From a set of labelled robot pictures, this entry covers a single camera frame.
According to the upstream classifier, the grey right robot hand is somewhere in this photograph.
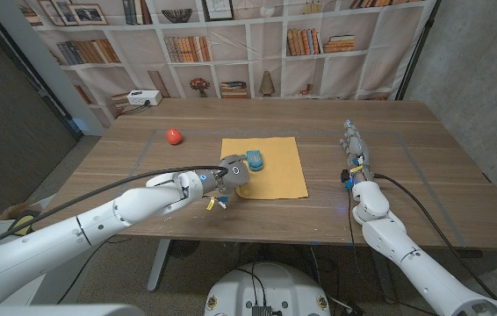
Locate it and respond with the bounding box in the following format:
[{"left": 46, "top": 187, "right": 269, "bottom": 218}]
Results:
[{"left": 339, "top": 119, "right": 375, "bottom": 185}]

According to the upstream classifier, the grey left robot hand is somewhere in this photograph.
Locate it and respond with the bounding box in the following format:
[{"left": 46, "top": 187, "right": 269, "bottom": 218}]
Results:
[{"left": 211, "top": 153, "right": 252, "bottom": 197}]

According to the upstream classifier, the blue toy flip phone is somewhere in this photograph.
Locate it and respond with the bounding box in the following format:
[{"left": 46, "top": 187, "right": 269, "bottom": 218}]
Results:
[{"left": 246, "top": 149, "right": 264, "bottom": 172}]

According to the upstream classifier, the yellow paper mat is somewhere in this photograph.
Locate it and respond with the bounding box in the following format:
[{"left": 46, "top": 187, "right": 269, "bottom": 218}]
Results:
[{"left": 220, "top": 136, "right": 310, "bottom": 201}]

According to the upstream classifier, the red ball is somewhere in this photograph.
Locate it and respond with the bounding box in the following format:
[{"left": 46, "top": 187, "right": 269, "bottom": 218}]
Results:
[{"left": 165, "top": 127, "right": 184, "bottom": 146}]

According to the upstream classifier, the black backdrop stand pole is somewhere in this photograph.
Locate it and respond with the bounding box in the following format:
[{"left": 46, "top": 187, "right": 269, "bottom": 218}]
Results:
[{"left": 395, "top": 0, "right": 443, "bottom": 101}]

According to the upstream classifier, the white table leg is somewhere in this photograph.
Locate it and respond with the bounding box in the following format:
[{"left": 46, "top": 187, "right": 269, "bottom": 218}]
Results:
[{"left": 147, "top": 239, "right": 173, "bottom": 293}]

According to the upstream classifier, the white power strip box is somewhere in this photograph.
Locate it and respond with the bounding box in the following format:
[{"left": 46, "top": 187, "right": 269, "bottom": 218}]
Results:
[{"left": 126, "top": 90, "right": 163, "bottom": 107}]

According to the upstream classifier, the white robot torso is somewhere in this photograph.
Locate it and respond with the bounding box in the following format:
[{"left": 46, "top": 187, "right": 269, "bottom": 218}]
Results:
[{"left": 204, "top": 262, "right": 332, "bottom": 316}]

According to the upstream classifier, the printed bookshelf backdrop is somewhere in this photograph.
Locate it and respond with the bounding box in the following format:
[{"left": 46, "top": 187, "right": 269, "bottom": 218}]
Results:
[{"left": 13, "top": 0, "right": 441, "bottom": 128}]

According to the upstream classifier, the yellow and black floor object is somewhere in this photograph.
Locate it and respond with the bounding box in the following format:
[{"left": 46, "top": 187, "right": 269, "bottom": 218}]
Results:
[{"left": 6, "top": 210, "right": 43, "bottom": 238}]

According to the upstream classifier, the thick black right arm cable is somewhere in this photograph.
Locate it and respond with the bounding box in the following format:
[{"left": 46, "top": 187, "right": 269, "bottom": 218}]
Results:
[{"left": 373, "top": 173, "right": 497, "bottom": 303}]

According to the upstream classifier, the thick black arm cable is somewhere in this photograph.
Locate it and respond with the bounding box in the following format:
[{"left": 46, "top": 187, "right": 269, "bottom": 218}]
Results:
[
  {"left": 0, "top": 164, "right": 230, "bottom": 255},
  {"left": 373, "top": 173, "right": 497, "bottom": 303}
]

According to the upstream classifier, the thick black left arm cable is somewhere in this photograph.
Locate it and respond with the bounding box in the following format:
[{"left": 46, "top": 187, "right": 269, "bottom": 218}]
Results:
[{"left": 0, "top": 164, "right": 230, "bottom": 255}]

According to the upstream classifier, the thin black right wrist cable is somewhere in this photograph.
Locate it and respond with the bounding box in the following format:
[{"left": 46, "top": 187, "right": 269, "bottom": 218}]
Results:
[{"left": 345, "top": 188, "right": 438, "bottom": 316}]

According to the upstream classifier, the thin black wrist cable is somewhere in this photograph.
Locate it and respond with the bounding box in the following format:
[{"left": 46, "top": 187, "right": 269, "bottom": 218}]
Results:
[
  {"left": 57, "top": 239, "right": 120, "bottom": 305},
  {"left": 345, "top": 188, "right": 438, "bottom": 316}
]

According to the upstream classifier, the black power strip cord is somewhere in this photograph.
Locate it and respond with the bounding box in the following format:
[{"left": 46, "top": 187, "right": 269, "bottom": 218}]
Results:
[{"left": 119, "top": 101, "right": 151, "bottom": 118}]

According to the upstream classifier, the thin black left wrist cable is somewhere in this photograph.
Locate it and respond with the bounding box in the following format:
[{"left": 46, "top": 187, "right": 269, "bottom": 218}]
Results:
[{"left": 57, "top": 239, "right": 120, "bottom": 305}]

